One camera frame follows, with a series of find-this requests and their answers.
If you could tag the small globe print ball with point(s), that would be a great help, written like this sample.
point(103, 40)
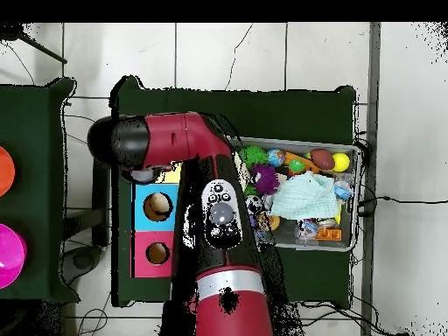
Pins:
point(276, 157)

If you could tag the clear plastic bottle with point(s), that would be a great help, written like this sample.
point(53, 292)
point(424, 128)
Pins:
point(342, 189)

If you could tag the purple spiky ball with eyes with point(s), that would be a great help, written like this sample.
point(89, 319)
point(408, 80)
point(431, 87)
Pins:
point(264, 180)

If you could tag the orange toy brick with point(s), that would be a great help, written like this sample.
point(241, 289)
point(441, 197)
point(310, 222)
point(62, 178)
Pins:
point(329, 234)

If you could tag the small green ball with eyes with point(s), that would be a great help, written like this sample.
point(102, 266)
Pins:
point(297, 166)

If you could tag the large green spiky ball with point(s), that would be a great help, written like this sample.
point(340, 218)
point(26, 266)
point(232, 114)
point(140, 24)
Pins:
point(254, 155)

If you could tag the black tripod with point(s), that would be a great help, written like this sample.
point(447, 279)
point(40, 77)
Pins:
point(10, 31)

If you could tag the brown toy football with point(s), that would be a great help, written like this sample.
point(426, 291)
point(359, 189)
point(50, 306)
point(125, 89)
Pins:
point(323, 158)

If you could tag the pink disc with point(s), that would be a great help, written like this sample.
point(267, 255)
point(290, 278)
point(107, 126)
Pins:
point(10, 255)

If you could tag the yellow ball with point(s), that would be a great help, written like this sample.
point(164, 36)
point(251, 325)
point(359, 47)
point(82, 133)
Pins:
point(341, 162)

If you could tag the mint green cloth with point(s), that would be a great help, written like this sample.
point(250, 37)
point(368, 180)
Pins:
point(304, 197)

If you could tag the dark green table cloth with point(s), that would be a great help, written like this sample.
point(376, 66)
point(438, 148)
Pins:
point(280, 112)

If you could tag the dark green side table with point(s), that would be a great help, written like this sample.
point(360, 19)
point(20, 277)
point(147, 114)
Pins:
point(38, 140)

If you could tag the clear mesh bin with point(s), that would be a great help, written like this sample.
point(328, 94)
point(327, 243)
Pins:
point(315, 245)

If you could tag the orange textured ball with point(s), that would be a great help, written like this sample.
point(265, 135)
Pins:
point(269, 222)

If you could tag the orange disc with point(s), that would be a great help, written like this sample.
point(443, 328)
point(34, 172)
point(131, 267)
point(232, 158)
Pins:
point(4, 171)

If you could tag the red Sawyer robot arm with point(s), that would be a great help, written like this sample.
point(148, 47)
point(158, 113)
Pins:
point(182, 136)

